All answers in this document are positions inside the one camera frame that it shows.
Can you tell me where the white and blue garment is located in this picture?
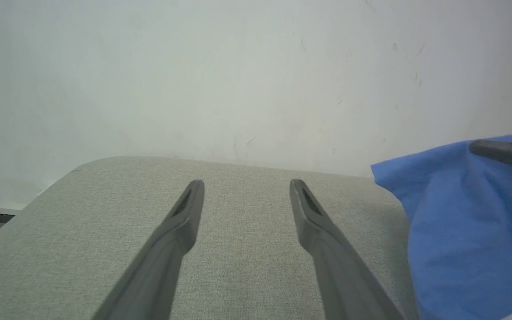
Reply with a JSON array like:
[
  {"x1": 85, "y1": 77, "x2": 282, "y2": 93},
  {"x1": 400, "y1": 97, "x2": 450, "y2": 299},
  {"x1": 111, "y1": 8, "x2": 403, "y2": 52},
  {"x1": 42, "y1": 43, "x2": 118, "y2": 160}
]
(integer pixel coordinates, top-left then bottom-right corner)
[{"x1": 371, "y1": 132, "x2": 512, "y2": 320}]

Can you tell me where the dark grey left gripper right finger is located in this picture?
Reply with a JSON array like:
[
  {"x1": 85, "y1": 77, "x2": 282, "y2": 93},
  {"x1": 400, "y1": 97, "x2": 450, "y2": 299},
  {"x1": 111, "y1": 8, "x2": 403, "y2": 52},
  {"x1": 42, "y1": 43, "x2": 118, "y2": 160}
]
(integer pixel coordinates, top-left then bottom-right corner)
[{"x1": 289, "y1": 179, "x2": 405, "y2": 320}]

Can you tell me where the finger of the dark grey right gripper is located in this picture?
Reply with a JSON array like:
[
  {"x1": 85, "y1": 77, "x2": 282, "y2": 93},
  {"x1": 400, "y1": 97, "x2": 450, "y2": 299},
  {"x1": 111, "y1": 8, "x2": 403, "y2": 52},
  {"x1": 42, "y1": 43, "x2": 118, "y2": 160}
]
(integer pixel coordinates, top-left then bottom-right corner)
[{"x1": 469, "y1": 139, "x2": 512, "y2": 173}]

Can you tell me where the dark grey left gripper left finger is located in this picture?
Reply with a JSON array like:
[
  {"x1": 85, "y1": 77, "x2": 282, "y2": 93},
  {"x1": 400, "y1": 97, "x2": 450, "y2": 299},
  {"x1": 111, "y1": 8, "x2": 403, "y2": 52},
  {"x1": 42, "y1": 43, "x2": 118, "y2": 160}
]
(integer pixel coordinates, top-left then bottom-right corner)
[{"x1": 92, "y1": 180, "x2": 205, "y2": 320}]

